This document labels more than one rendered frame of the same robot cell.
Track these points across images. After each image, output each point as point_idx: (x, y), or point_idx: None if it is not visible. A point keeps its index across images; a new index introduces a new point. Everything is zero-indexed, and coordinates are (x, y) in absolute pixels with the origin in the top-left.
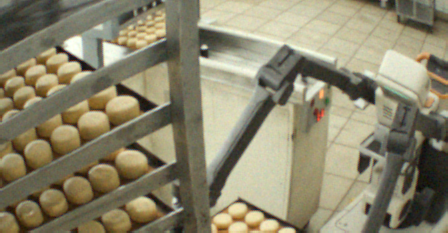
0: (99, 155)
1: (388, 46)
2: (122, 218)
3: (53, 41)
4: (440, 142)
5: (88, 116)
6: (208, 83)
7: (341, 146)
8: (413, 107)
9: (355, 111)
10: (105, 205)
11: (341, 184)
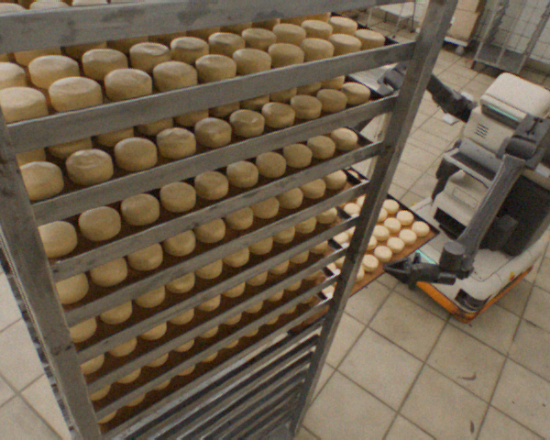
0: (356, 69)
1: (454, 89)
2: (329, 144)
3: None
4: (548, 170)
5: (339, 37)
6: None
7: None
8: (547, 120)
9: (410, 137)
10: (337, 121)
11: (395, 190)
